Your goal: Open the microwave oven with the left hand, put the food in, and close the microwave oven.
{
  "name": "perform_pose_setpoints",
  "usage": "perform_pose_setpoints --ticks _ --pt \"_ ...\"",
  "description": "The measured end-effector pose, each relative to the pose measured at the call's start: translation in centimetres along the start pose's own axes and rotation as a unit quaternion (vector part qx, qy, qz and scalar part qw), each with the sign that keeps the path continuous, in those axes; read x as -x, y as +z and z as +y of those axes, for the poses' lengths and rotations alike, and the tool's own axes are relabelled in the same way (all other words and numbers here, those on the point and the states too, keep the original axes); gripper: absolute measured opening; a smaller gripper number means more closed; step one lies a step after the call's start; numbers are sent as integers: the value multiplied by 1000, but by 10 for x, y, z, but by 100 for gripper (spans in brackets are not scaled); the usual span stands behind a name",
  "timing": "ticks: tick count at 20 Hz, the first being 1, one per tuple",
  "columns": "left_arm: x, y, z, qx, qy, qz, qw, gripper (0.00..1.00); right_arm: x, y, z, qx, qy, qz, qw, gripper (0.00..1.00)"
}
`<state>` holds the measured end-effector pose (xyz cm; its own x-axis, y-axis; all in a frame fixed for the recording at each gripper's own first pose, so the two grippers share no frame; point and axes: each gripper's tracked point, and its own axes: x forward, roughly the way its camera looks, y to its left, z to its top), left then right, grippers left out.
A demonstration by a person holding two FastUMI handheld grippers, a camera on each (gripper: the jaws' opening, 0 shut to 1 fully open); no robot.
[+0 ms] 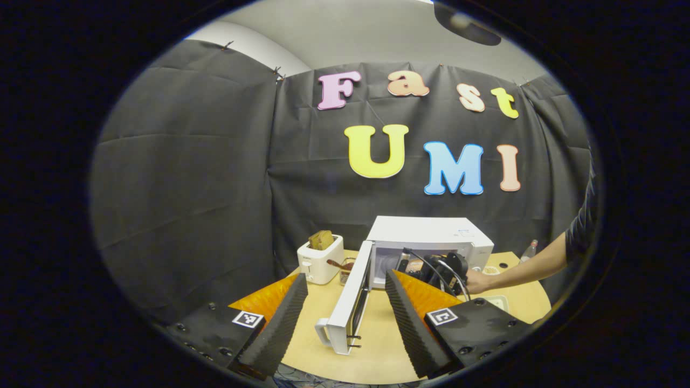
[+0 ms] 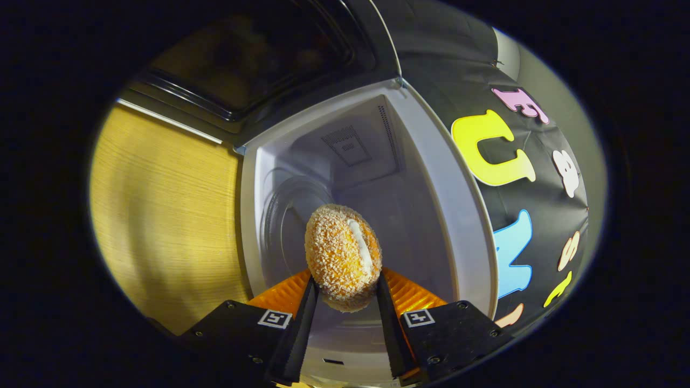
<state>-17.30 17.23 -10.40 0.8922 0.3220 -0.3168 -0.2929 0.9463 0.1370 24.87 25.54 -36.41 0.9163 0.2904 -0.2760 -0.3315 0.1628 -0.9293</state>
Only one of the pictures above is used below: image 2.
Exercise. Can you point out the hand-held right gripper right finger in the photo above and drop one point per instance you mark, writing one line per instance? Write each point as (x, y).
(391, 334)

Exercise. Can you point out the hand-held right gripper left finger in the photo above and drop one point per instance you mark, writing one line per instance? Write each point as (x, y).
(302, 334)

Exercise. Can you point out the crumb-coated bread bun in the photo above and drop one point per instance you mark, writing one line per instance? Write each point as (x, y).
(339, 258)

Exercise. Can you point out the white microwave oven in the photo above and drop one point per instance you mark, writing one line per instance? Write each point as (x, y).
(420, 215)

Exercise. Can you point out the glass turntable plate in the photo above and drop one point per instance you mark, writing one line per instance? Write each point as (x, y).
(280, 226)

